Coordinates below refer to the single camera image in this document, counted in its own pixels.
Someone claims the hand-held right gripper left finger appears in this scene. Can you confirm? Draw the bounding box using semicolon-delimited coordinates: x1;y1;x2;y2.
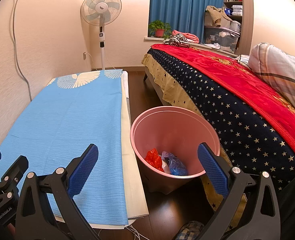
15;144;99;240

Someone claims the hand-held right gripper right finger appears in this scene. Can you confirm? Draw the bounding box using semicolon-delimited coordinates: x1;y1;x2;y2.
197;142;281;240

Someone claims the blue plastic bag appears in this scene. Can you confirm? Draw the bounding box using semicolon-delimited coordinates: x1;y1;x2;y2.
166;154;188;176

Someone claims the crinkled red plastic bag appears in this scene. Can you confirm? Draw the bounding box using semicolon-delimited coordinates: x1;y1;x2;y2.
145;148;165;173

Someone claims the pink plastic bin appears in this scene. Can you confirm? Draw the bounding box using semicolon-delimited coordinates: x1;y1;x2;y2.
131;106;221;195

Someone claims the cream table cover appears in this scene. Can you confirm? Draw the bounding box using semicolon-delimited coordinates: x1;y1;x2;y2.
121;71;149;229

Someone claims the blue bird-print tablecloth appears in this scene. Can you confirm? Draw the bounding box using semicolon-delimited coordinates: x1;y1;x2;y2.
0;69;128;227

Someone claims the navy star blanket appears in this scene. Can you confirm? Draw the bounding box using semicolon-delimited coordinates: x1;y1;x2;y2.
147;48;295;190

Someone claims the blue checked fabric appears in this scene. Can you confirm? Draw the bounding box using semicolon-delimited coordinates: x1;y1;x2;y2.
175;220;205;240

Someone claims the beige star bedsheet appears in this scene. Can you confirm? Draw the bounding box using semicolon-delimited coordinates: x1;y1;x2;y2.
141;52;246;227

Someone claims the red blanket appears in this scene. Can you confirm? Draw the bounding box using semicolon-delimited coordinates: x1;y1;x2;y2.
151;43;295;167

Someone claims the pale blue cloth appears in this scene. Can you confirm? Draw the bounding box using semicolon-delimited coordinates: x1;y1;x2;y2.
237;54;250;67

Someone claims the plaid pillow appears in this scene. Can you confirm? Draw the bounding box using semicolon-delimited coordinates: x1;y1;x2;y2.
249;42;295;119

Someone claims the large clear storage box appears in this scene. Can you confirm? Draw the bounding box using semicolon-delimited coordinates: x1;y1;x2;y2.
204;26;240;53

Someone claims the pink cloth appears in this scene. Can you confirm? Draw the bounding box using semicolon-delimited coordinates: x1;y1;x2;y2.
172;29;200;43

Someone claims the white window sill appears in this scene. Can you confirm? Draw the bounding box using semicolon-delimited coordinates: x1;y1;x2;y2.
145;37;238;54

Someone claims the potted green plant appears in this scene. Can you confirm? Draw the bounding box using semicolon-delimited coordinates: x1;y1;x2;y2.
148;20;171;38

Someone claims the beige jacket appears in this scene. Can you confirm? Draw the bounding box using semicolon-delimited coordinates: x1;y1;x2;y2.
205;5;231;28

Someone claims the wooden bookshelf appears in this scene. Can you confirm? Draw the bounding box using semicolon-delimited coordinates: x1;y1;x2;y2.
222;0;253;54

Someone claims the blue curtain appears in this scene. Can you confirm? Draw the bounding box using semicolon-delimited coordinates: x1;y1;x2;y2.
149;0;224;39

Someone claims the white cable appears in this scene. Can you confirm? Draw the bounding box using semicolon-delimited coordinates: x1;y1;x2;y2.
128;226;144;240

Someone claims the grey wall cable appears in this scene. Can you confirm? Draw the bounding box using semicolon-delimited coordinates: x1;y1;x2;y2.
11;0;34;100

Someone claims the white pedestal fan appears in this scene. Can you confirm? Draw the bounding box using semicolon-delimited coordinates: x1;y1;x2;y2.
81;0;123;70

